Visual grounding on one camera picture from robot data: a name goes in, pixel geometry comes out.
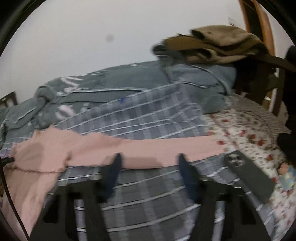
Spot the pink knit sweater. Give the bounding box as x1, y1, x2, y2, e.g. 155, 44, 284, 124
1, 127, 224, 240

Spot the brown clothes pile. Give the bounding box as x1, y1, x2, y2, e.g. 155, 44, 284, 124
152, 25, 268, 64

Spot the black smartphone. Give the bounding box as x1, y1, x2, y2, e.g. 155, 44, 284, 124
224, 151, 275, 204

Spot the small blue white toy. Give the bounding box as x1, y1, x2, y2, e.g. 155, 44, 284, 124
277, 162, 295, 196

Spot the grey-green fleece blanket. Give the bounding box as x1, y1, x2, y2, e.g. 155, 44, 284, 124
1, 55, 236, 142

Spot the dark wooden headboard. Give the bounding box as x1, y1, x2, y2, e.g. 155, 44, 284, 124
0, 91, 19, 108

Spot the wooden door frame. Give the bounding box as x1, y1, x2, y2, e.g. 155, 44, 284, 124
239, 0, 275, 56

